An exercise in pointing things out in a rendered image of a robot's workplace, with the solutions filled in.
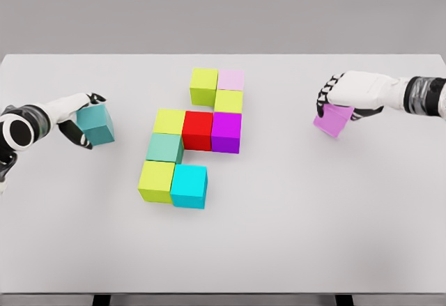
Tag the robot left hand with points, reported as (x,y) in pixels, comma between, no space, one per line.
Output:
(66,107)

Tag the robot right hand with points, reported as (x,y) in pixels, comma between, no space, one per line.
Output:
(355,91)

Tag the teal cube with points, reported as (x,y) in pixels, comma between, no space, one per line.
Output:
(95,124)

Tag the violet cube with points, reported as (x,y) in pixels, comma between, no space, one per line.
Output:
(332,119)

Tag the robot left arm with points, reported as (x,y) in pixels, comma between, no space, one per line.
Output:
(21,128)

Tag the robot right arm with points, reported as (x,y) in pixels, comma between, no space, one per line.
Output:
(423,95)

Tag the yellow-green cube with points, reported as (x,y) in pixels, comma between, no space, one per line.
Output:
(169,121)
(156,180)
(203,86)
(228,101)

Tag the sea-green cube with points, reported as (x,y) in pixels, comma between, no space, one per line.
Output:
(163,147)

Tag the pale pink cube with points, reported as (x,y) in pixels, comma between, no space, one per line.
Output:
(231,79)

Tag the red cube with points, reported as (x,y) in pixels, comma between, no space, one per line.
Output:
(197,130)

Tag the magenta cube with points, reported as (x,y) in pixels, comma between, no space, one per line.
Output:
(226,131)

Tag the cyan cube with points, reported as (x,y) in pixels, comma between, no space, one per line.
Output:
(188,185)

